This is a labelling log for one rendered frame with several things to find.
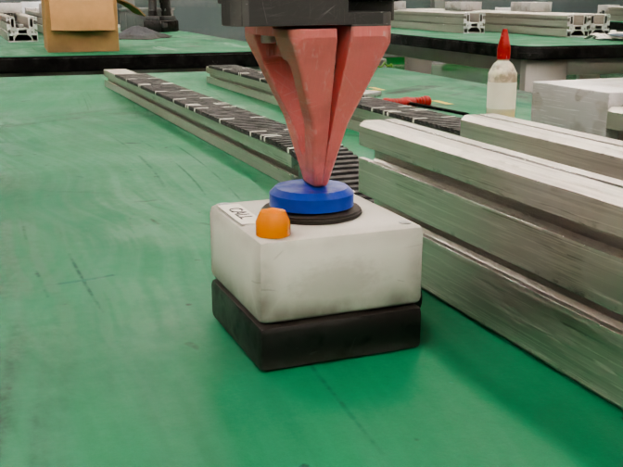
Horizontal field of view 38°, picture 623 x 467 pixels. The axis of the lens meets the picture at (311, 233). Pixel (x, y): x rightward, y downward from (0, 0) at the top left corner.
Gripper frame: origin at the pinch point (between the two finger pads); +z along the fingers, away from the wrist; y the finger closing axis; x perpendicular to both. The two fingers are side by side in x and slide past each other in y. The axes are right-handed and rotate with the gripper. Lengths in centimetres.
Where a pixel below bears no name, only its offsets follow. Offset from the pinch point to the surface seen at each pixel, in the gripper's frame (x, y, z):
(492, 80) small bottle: 62, 50, 3
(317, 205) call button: -1.8, -0.7, 1.4
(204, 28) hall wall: 1103, 295, 29
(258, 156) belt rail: 43.0, 11.4, 7.0
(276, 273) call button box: -3.9, -3.4, 3.7
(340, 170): 26.6, 12.9, 5.8
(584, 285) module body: -10.1, 7.8, 3.9
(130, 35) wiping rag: 301, 49, 5
